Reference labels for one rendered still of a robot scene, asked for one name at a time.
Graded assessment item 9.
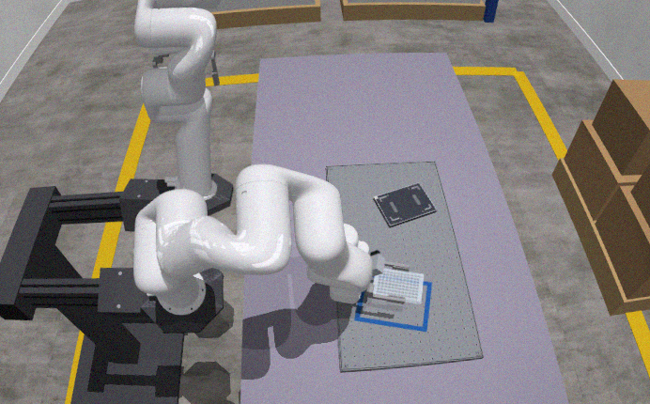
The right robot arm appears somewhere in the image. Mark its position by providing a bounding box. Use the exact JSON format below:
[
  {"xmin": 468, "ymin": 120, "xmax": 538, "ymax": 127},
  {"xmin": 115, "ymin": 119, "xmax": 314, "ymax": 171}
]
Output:
[{"xmin": 133, "ymin": 164, "xmax": 385, "ymax": 315}]

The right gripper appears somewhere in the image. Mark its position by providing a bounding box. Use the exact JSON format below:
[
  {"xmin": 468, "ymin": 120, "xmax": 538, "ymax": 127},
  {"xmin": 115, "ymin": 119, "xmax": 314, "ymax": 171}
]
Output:
[{"xmin": 330, "ymin": 241, "xmax": 410, "ymax": 304}]

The blue tape outline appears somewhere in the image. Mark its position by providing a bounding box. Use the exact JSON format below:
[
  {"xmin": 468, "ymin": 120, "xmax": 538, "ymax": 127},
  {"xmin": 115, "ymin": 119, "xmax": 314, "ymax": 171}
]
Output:
[{"xmin": 355, "ymin": 281, "xmax": 432, "ymax": 332}]

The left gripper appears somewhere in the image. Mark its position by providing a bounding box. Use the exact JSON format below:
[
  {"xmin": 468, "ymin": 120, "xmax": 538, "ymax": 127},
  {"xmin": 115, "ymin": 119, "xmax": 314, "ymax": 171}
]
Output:
[{"xmin": 150, "ymin": 47, "xmax": 220, "ymax": 86}]

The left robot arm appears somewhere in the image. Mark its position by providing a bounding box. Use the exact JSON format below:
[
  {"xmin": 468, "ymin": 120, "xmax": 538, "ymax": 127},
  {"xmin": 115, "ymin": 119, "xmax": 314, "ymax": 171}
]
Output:
[{"xmin": 134, "ymin": 0, "xmax": 221, "ymax": 200}]

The grey flat rectangular panel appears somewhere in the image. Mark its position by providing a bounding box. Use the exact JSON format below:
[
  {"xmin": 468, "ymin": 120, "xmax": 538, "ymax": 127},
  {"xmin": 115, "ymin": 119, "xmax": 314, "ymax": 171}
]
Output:
[{"xmin": 326, "ymin": 161, "xmax": 484, "ymax": 373}]

